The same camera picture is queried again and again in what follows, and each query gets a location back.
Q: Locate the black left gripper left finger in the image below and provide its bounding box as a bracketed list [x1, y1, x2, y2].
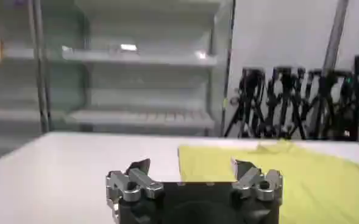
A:
[105, 158, 165, 211]

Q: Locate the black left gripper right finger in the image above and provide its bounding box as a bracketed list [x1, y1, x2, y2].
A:
[230, 157, 283, 202]

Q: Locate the yellow shirt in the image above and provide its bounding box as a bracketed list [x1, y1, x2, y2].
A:
[177, 139, 359, 224]

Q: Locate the black tripod rack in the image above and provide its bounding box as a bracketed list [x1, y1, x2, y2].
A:
[223, 54, 359, 149]

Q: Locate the white empty shelf unit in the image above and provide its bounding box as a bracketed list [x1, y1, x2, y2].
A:
[0, 0, 233, 137]

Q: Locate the grey metal pole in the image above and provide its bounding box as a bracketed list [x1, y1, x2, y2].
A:
[321, 0, 350, 74]

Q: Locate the dark vertical post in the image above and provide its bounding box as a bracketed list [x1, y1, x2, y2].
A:
[27, 0, 52, 134]

